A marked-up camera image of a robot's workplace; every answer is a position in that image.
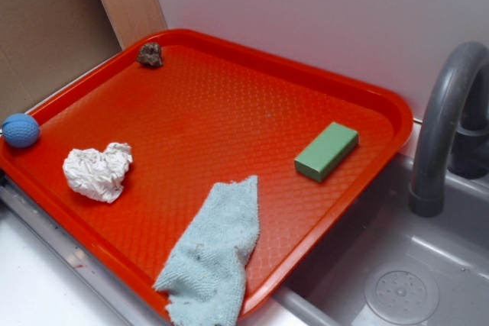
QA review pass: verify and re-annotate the orange plastic tray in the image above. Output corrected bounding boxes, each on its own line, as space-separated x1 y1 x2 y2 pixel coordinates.
1 30 413 320

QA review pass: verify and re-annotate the grey toy faucet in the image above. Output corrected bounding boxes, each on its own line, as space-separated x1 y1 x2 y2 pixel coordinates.
409 41 488 217

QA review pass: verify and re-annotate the brown rock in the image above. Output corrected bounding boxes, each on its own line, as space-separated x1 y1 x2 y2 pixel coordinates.
136 42 164 68

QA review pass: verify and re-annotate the blue dimpled ball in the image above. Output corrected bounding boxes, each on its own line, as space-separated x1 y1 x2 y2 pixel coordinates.
2 113 40 148

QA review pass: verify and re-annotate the grey plastic sink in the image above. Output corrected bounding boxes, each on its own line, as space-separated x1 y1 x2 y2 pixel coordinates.
274 155 488 325

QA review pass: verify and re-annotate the light blue cloth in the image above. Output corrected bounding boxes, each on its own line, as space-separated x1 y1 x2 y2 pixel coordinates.
154 176 260 325

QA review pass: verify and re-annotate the crumpled white paper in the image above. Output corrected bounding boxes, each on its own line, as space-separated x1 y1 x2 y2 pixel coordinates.
63 142 133 204

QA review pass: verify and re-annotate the green rectangular block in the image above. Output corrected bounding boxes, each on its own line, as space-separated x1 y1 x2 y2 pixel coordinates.
294 122 359 182

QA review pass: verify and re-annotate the brown cardboard panel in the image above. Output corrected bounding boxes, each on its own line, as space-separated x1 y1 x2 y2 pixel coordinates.
1 0 121 118

